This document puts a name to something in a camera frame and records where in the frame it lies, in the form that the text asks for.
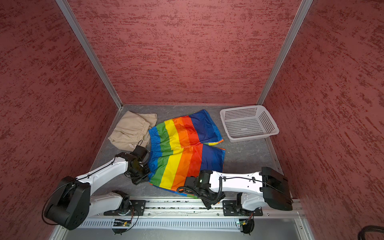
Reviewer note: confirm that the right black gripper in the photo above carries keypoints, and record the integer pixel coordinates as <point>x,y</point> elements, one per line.
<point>206,202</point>

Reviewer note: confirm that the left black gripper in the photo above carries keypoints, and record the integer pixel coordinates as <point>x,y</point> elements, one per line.
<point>137,180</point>

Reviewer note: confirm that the colourful blue orange shorts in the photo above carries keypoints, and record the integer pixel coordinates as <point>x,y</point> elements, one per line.
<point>182,147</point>

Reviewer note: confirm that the beige drawstring shorts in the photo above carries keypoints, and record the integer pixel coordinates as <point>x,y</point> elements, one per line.
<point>132,130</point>

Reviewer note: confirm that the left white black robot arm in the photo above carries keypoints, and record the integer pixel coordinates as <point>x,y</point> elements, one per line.
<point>74,200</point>

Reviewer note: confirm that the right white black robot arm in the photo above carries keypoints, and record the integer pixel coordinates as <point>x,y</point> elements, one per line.
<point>254,190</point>

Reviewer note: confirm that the left small circuit board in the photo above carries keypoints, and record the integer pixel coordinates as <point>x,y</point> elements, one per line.
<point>121,223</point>

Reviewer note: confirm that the white perforated plastic basket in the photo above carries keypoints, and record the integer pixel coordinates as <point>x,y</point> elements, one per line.
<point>248,123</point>

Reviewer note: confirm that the left corner aluminium profile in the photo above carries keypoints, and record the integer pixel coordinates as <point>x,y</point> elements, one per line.
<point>86,45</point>

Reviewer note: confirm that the corner aluminium profile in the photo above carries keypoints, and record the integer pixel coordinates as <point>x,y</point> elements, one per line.
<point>86,45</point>
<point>291,35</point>

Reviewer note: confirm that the right corner aluminium profile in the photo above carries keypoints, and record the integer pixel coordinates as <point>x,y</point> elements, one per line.
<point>291,35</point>

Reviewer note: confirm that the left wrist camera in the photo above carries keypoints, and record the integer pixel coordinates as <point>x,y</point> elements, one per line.
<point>140,153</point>

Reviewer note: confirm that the aluminium mounting rail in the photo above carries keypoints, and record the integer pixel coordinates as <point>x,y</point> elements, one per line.
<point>194,208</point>

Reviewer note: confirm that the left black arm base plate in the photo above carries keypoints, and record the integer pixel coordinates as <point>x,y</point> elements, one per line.
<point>138,207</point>

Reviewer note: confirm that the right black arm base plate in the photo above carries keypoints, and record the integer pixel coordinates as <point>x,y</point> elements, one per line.
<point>233,208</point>

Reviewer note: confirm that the white slotted cable duct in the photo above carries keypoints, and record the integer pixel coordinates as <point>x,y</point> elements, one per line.
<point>229,225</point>

